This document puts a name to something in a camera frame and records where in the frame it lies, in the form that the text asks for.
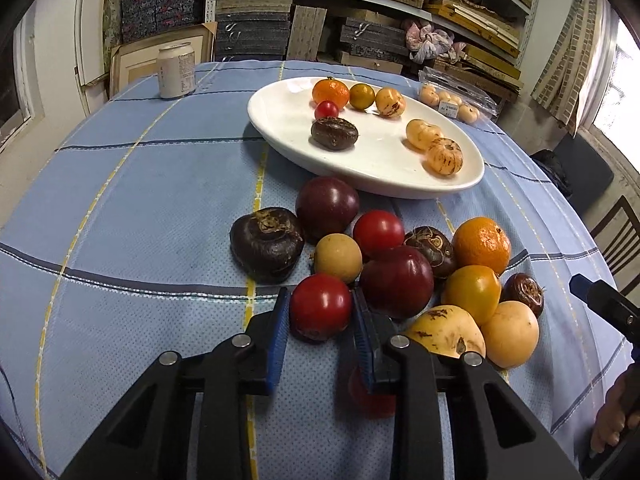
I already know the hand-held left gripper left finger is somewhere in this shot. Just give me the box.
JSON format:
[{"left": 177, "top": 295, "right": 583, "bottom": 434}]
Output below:
[{"left": 60, "top": 287, "right": 292, "bottom": 480}]

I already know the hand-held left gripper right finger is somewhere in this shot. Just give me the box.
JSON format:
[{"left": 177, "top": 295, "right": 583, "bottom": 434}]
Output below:
[{"left": 351, "top": 287, "right": 583, "bottom": 480}]

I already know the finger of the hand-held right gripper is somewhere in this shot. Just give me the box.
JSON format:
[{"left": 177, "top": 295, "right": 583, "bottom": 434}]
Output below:
[{"left": 570, "top": 273, "right": 640, "bottom": 361}]

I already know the dark red plum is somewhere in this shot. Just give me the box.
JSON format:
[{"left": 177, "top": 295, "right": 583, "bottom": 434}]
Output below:
[
  {"left": 359, "top": 245, "right": 435, "bottom": 320},
  {"left": 295, "top": 176, "right": 360, "bottom": 243}
]

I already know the pale yellow pear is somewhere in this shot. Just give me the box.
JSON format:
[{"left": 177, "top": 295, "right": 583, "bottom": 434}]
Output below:
[{"left": 404, "top": 305, "right": 487, "bottom": 360}]

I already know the small tan longan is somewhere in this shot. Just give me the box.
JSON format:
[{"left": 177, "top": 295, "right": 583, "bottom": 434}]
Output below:
[{"left": 313, "top": 234, "right": 363, "bottom": 284}]

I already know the large dark water chestnut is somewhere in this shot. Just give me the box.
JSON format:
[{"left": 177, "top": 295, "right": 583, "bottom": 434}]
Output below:
[{"left": 229, "top": 207, "right": 305, "bottom": 283}]

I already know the pale round fruit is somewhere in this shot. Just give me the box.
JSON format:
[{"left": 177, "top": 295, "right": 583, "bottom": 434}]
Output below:
[{"left": 480, "top": 301, "right": 541, "bottom": 370}]

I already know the yellow-green mandarin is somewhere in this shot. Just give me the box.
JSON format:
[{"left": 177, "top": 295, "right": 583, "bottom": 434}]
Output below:
[{"left": 441, "top": 265, "right": 502, "bottom": 326}]

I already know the orange mandarin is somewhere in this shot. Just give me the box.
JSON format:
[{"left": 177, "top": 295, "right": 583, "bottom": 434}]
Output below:
[
  {"left": 312, "top": 77, "right": 350, "bottom": 109},
  {"left": 452, "top": 216, "right": 512, "bottom": 277}
]

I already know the white oval plate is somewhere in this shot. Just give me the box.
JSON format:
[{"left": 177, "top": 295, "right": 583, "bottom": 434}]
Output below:
[{"left": 247, "top": 76, "right": 486, "bottom": 200}]

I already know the striped pale persimmon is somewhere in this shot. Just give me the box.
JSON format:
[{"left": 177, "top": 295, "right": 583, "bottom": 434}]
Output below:
[{"left": 425, "top": 137, "right": 464, "bottom": 177}]

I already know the spotted orange fruit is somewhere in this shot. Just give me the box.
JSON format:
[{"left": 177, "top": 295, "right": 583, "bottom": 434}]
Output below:
[{"left": 375, "top": 87, "right": 406, "bottom": 118}]

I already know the small green mandarin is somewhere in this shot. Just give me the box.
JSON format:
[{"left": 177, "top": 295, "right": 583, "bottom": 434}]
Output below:
[{"left": 348, "top": 83, "right": 376, "bottom": 110}]

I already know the person's right hand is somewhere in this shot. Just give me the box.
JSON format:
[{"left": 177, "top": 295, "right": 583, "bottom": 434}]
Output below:
[{"left": 591, "top": 372, "right": 640, "bottom": 455}]

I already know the wooden chair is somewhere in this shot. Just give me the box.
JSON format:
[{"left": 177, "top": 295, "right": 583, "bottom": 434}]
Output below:
[{"left": 590, "top": 195, "right": 640, "bottom": 301}]

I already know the blue-grey chair cushion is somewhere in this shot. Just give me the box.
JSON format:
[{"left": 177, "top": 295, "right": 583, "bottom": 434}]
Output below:
[{"left": 552, "top": 132, "right": 615, "bottom": 211}]

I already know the black jacket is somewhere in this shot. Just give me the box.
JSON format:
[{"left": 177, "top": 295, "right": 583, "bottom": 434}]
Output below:
[{"left": 530, "top": 149, "right": 573, "bottom": 201}]

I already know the blue checked tablecloth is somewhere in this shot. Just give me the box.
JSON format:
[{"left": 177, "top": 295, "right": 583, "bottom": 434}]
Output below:
[{"left": 0, "top": 60, "right": 636, "bottom": 480}]

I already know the bright window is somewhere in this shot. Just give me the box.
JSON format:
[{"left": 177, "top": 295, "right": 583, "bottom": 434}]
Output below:
[{"left": 580, "top": 15, "right": 640, "bottom": 161}]

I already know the beige patterned curtain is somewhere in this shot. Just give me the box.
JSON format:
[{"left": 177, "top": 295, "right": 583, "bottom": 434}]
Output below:
[{"left": 530, "top": 0, "right": 621, "bottom": 136}]

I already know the clear plastic clamshell box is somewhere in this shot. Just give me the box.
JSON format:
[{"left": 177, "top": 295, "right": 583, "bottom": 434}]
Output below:
[{"left": 417, "top": 66, "right": 501, "bottom": 125}]

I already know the white drink can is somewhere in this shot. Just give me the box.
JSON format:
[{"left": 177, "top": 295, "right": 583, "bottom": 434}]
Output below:
[{"left": 158, "top": 43, "right": 197, "bottom": 99}]

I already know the stack of dark grey boxes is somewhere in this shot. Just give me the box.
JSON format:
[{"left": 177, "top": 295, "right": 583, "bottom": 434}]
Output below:
[
  {"left": 340, "top": 16, "right": 411, "bottom": 58},
  {"left": 215, "top": 0, "right": 293, "bottom": 61}
]

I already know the grey woven upright board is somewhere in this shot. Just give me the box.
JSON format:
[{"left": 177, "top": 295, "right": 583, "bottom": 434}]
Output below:
[{"left": 287, "top": 6, "right": 328, "bottom": 61}]

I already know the beige framed panel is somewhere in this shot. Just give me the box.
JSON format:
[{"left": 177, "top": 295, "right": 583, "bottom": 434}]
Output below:
[{"left": 109, "top": 22, "right": 218, "bottom": 98}]

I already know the crumpled pink plastic bag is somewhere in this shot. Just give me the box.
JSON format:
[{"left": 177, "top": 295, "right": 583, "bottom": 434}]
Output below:
[{"left": 405, "top": 20, "right": 468, "bottom": 65}]

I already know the stack of patterned blue boxes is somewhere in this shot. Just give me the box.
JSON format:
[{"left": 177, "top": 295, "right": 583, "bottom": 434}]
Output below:
[{"left": 121, "top": 0, "right": 207, "bottom": 45}]

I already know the white panel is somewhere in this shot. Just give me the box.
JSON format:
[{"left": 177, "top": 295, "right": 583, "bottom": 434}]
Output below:
[{"left": 75, "top": 0, "right": 108, "bottom": 91}]

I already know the dark window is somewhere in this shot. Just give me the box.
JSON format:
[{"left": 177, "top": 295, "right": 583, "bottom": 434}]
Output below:
[{"left": 0, "top": 10, "right": 46, "bottom": 151}]

